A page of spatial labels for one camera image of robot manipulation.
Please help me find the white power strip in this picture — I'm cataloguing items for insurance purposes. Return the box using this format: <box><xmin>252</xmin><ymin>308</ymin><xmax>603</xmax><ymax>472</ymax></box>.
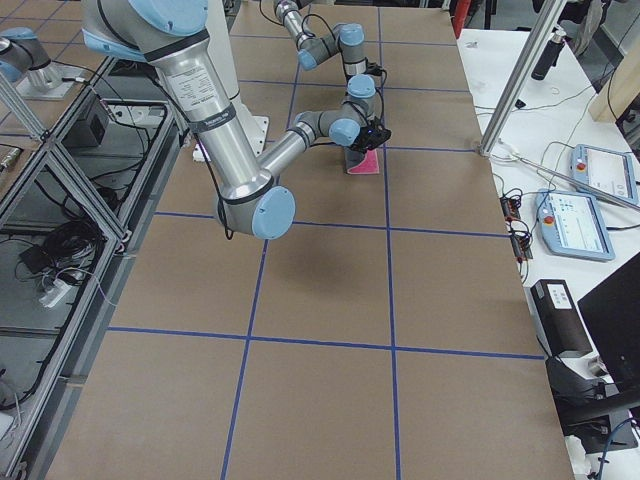
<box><xmin>39</xmin><ymin>279</ymin><xmax>71</xmax><ymax>308</ymax></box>

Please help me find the teach pendant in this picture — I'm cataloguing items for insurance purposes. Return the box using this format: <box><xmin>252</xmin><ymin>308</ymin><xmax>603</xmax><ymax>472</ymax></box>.
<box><xmin>570</xmin><ymin>144</ymin><xmax>639</xmax><ymax>204</ymax></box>
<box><xmin>536</xmin><ymin>190</ymin><xmax>615</xmax><ymax>262</ymax></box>

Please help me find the pink grey towel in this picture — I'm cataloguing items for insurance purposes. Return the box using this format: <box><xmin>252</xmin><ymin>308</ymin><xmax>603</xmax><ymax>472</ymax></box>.
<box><xmin>344</xmin><ymin>148</ymin><xmax>380</xmax><ymax>175</ymax></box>

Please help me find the black thermos bottle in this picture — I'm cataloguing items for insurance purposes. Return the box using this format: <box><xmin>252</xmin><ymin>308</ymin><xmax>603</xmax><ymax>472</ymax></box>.
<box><xmin>531</xmin><ymin>27</ymin><xmax>566</xmax><ymax>81</ymax></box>

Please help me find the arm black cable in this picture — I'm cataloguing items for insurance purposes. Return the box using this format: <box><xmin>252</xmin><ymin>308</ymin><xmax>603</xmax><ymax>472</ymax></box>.
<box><xmin>309</xmin><ymin>74</ymin><xmax>389</xmax><ymax>149</ymax></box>

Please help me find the near teach pendant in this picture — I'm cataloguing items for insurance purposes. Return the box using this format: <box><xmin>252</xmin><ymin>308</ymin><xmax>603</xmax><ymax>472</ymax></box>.
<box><xmin>536</xmin><ymin>190</ymin><xmax>615</xmax><ymax>262</ymax></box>

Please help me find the small circuit board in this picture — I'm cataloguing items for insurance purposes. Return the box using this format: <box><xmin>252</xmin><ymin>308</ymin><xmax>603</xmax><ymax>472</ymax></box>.
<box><xmin>500</xmin><ymin>195</ymin><xmax>533</xmax><ymax>263</ymax></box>

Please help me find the aluminium frame post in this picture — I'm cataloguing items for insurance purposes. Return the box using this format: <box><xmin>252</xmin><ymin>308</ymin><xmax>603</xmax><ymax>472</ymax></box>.
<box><xmin>478</xmin><ymin>0</ymin><xmax>567</xmax><ymax>157</ymax></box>

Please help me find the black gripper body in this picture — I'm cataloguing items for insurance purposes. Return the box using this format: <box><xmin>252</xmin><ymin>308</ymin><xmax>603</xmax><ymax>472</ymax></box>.
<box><xmin>349</xmin><ymin>125</ymin><xmax>392</xmax><ymax>153</ymax></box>

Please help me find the black monitor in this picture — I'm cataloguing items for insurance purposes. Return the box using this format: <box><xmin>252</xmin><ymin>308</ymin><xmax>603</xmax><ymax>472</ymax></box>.
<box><xmin>578</xmin><ymin>254</ymin><xmax>639</xmax><ymax>388</ymax></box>

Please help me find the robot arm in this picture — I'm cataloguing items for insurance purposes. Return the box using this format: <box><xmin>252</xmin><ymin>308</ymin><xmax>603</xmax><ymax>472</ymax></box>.
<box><xmin>82</xmin><ymin>1</ymin><xmax>391</xmax><ymax>240</ymax></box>
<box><xmin>273</xmin><ymin>0</ymin><xmax>383</xmax><ymax>80</ymax></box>

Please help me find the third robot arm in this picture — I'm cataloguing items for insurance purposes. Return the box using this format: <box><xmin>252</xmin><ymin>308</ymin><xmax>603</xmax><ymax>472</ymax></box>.
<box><xmin>1</xmin><ymin>27</ymin><xmax>87</xmax><ymax>100</ymax></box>

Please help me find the cable bundle on floor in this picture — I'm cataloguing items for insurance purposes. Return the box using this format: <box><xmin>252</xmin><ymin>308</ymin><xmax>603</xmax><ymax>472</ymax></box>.
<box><xmin>14</xmin><ymin>219</ymin><xmax>109</xmax><ymax>291</ymax></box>

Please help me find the black box with label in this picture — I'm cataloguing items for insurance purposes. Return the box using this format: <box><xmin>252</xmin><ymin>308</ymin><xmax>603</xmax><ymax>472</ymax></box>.
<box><xmin>530</xmin><ymin>279</ymin><xmax>593</xmax><ymax>358</ymax></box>

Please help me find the far teach pendant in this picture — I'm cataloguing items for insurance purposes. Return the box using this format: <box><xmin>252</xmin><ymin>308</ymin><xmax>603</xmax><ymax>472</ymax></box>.
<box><xmin>570</xmin><ymin>144</ymin><xmax>639</xmax><ymax>204</ymax></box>

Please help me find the aluminium frame rack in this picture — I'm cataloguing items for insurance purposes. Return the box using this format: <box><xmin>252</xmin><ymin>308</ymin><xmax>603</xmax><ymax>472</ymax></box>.
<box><xmin>1</xmin><ymin>59</ymin><xmax>184</xmax><ymax>479</ymax></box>

